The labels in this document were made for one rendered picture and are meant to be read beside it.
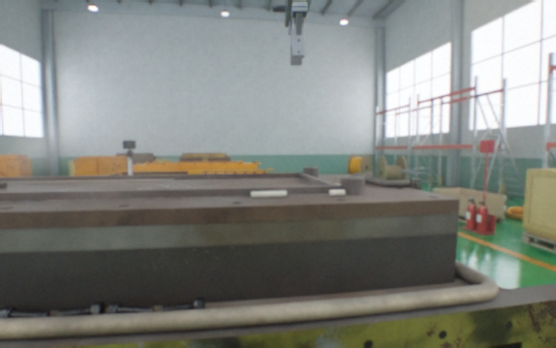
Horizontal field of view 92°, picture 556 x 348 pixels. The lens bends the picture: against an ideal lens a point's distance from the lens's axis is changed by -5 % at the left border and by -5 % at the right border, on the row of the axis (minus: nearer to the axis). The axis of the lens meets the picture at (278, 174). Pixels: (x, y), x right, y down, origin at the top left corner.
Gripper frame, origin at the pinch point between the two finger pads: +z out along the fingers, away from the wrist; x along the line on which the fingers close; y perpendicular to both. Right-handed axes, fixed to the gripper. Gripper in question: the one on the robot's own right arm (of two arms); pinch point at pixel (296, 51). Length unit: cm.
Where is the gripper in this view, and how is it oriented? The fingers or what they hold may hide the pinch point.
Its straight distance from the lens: 68.5
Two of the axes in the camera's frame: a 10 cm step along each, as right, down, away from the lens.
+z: 0.0, 10.0, 0.8
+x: 0.3, 0.8, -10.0
